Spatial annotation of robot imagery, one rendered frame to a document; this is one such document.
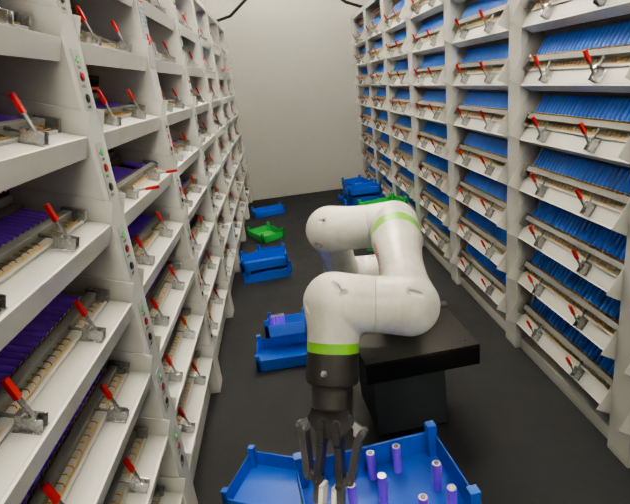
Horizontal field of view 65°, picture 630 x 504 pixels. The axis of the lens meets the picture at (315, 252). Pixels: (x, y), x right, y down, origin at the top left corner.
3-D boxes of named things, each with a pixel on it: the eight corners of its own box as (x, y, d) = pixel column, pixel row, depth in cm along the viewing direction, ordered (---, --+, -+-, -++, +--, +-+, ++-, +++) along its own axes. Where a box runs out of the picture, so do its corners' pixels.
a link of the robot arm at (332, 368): (297, 352, 83) (349, 356, 80) (319, 345, 94) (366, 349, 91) (296, 389, 82) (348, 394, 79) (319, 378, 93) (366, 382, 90)
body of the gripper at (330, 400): (361, 383, 88) (360, 436, 87) (316, 378, 91) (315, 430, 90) (349, 390, 81) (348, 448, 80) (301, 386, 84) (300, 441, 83)
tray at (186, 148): (198, 156, 241) (202, 128, 237) (176, 179, 184) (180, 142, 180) (156, 149, 239) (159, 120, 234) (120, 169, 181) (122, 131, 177)
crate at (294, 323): (269, 328, 254) (266, 312, 254) (307, 322, 255) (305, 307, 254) (265, 338, 224) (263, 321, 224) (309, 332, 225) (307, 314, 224)
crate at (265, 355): (320, 340, 236) (318, 325, 233) (325, 362, 217) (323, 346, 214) (258, 349, 234) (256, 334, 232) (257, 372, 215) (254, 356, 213)
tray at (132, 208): (171, 184, 175) (173, 157, 173) (122, 231, 118) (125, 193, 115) (113, 174, 173) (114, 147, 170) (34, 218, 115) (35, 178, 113)
